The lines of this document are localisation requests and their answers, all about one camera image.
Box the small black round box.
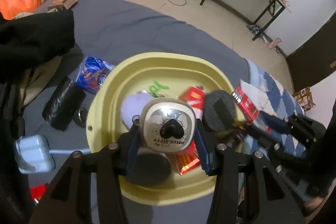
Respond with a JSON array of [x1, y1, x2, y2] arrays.
[[125, 153, 172, 186]]

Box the dark brown door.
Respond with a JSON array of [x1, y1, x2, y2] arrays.
[[286, 15, 336, 92]]

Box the tall printed cardboard box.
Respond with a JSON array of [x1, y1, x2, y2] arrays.
[[293, 87, 315, 111]]

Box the red white box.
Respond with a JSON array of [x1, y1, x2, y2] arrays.
[[231, 87, 272, 134]]

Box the blue checkered rug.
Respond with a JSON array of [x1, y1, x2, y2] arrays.
[[240, 59, 306, 157]]

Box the black cloth pile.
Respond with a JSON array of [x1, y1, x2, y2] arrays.
[[1, 10, 75, 84]]

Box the small red cigarette pack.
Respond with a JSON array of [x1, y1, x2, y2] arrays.
[[178, 86, 205, 111]]

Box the plaid cloth on floor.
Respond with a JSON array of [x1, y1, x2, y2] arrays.
[[247, 24, 261, 35]]

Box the green plastic toy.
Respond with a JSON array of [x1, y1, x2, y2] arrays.
[[148, 81, 170, 98]]

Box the yellow plastic tray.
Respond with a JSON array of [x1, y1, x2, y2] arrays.
[[86, 52, 235, 206]]

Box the purple plush ball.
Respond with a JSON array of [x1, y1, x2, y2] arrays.
[[120, 93, 154, 129]]

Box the hello kitty round tin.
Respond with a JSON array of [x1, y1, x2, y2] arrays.
[[139, 97, 197, 154]]

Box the large black round box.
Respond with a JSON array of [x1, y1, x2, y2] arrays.
[[203, 90, 237, 133]]

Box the large red cigarette pack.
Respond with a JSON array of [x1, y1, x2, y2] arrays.
[[173, 141, 201, 176]]

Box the brown small box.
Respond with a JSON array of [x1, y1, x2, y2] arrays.
[[47, 0, 79, 11]]

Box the blue snack packet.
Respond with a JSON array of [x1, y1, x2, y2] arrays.
[[75, 56, 115, 94]]

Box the pink bag on floor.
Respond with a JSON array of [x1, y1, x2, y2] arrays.
[[267, 38, 282, 49]]

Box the black cylinder bag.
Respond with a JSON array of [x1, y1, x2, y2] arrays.
[[42, 76, 87, 131]]

